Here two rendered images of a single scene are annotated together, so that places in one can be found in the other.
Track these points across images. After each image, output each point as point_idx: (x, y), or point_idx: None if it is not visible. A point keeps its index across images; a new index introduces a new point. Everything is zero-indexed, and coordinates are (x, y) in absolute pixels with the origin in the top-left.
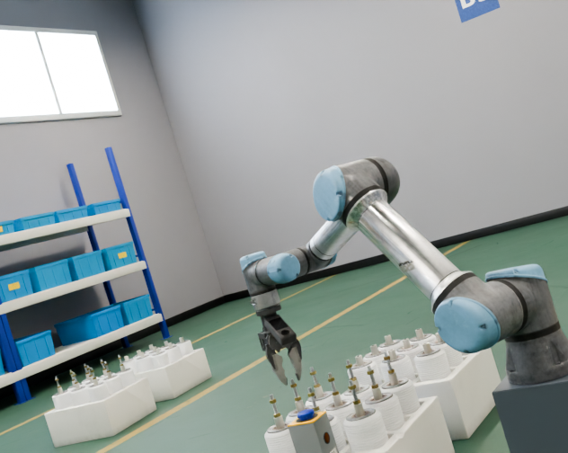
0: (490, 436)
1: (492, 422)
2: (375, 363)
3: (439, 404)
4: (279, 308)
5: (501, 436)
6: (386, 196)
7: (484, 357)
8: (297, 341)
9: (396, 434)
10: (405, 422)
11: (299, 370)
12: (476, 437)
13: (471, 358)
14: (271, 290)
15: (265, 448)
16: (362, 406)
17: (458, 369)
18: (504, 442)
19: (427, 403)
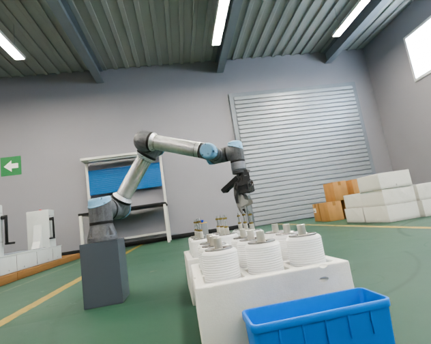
0: (179, 320)
1: (187, 330)
2: (264, 235)
3: (187, 265)
4: (232, 173)
5: (169, 321)
6: (137, 153)
7: (195, 293)
8: (234, 193)
9: (187, 252)
10: (189, 254)
11: (238, 208)
12: (191, 318)
13: (194, 274)
14: (239, 162)
15: None
16: (194, 233)
17: (193, 268)
18: (163, 318)
19: (189, 258)
